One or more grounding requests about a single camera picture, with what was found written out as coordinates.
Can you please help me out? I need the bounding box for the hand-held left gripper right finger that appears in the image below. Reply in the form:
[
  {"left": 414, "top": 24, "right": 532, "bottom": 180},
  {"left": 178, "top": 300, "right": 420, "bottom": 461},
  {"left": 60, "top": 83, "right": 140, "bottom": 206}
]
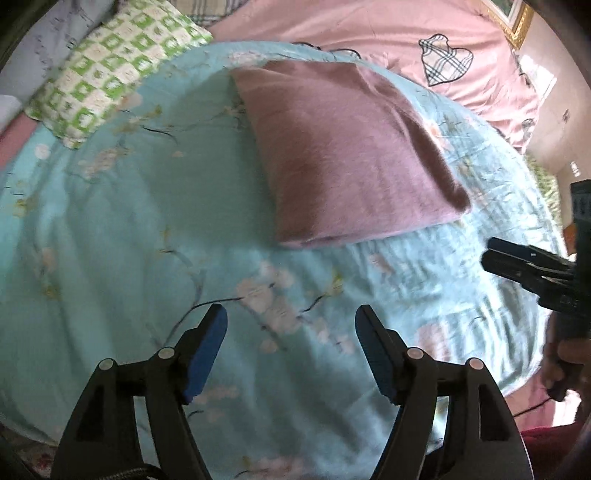
[{"left": 355, "top": 305, "right": 536, "bottom": 480}]

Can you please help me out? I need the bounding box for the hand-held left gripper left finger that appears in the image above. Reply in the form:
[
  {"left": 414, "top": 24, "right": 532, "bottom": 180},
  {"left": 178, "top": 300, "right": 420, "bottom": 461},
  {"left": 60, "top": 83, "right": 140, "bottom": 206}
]
[{"left": 50, "top": 303, "right": 229, "bottom": 480}]

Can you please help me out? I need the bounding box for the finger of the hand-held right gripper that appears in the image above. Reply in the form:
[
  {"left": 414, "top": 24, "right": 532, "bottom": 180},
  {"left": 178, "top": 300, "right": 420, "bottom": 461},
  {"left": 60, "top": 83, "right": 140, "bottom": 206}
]
[
  {"left": 488, "top": 236, "right": 579, "bottom": 274},
  {"left": 480, "top": 250, "right": 578, "bottom": 298}
]

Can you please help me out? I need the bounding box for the mauve fuzzy sweater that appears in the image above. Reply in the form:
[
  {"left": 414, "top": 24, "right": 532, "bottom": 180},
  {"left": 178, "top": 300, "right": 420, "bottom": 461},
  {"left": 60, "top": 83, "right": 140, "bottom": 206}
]
[{"left": 230, "top": 60, "right": 472, "bottom": 251}]

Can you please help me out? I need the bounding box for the person's right hand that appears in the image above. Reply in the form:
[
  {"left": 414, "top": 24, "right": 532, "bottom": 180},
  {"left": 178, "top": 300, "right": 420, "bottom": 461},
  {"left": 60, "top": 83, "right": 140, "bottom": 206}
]
[{"left": 540, "top": 318, "right": 591, "bottom": 393}]

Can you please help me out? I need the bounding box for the green floral cloth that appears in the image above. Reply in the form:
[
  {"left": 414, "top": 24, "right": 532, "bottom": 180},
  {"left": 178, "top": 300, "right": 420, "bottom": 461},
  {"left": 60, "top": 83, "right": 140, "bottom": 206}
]
[{"left": 525, "top": 154, "right": 563, "bottom": 234}]

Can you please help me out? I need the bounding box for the teal floral blanket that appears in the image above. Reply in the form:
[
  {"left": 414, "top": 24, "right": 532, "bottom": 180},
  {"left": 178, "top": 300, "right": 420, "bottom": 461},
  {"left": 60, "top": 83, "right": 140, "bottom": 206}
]
[{"left": 0, "top": 41, "right": 571, "bottom": 462}]

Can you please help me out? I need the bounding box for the dark red clothing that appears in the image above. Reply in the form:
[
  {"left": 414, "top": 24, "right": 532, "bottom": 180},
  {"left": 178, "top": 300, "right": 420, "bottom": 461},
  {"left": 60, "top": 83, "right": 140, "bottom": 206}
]
[{"left": 519, "top": 425, "right": 591, "bottom": 480}]

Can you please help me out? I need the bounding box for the pink duvet with heart prints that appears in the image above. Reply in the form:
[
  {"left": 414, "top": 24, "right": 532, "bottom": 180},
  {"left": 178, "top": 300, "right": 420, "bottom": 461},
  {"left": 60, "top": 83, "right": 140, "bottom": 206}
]
[{"left": 208, "top": 0, "right": 543, "bottom": 153}]

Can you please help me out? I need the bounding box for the pink bed sheet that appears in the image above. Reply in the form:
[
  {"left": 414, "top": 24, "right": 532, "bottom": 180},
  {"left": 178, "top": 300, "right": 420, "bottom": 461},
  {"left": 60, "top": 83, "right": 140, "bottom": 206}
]
[{"left": 0, "top": 113, "right": 47, "bottom": 155}]

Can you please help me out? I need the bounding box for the green checkered pillow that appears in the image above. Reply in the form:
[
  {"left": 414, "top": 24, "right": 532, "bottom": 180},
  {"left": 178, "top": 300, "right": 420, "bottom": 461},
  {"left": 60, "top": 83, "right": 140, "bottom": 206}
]
[{"left": 25, "top": 0, "right": 213, "bottom": 151}]

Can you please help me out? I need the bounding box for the plaid pillow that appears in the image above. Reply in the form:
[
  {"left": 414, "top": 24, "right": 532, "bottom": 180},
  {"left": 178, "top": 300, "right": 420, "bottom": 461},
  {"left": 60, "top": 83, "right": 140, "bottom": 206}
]
[{"left": 175, "top": 0, "right": 245, "bottom": 26}]

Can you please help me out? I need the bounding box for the grey printed pillow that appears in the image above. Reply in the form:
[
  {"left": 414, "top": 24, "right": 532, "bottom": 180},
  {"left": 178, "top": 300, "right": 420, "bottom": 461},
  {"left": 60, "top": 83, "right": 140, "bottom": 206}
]
[{"left": 0, "top": 0, "right": 116, "bottom": 123}]

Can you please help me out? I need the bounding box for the thin black cable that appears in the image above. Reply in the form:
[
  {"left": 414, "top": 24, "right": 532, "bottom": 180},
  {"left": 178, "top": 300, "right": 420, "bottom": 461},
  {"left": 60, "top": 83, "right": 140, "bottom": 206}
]
[{"left": 512, "top": 396, "right": 554, "bottom": 420}]

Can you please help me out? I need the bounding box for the gold picture frame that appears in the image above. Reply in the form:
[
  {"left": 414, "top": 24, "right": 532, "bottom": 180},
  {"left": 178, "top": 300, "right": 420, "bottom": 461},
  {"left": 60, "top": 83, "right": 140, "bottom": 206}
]
[{"left": 480, "top": 0, "right": 536, "bottom": 49}]

